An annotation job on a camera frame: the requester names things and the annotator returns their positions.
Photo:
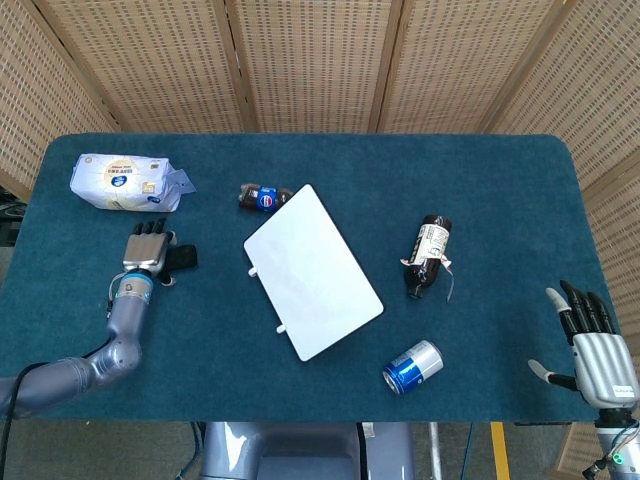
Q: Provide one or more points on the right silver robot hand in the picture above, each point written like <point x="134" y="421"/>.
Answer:
<point x="600" y="365"/>

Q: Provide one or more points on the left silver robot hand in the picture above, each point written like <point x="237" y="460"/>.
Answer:
<point x="145" y="250"/>

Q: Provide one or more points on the brown bottle with white label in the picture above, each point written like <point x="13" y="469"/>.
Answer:
<point x="425" y="270"/>

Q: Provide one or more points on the white snack bag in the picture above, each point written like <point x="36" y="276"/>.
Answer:
<point x="120" y="180"/>

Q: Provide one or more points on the small Pepsi cola bottle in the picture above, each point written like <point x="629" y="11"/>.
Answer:
<point x="265" y="198"/>

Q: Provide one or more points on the woven wicker folding screen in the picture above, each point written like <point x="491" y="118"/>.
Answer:
<point x="320" y="60"/>

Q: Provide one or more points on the teal felt table cover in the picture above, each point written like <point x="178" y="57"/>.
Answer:
<point x="200" y="350"/>

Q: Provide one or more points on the white plastic board stand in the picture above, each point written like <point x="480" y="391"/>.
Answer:
<point x="252" y="272"/>

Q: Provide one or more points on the blue and silver can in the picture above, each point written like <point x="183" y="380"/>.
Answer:
<point x="415" y="365"/>

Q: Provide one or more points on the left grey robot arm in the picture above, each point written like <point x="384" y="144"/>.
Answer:
<point x="125" y="320"/>

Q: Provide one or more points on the black whiteboard eraser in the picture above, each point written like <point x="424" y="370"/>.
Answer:
<point x="182" y="256"/>

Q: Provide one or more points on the silver metal table leg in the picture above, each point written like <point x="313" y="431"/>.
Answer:
<point x="435" y="450"/>

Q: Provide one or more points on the grey robot torso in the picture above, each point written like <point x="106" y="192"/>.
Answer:
<point x="300" y="455"/>

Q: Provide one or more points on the dark glass bottle with label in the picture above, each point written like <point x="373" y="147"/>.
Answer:
<point x="449" y="290"/>

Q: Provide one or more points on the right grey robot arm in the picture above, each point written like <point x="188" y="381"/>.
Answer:
<point x="617" y="445"/>

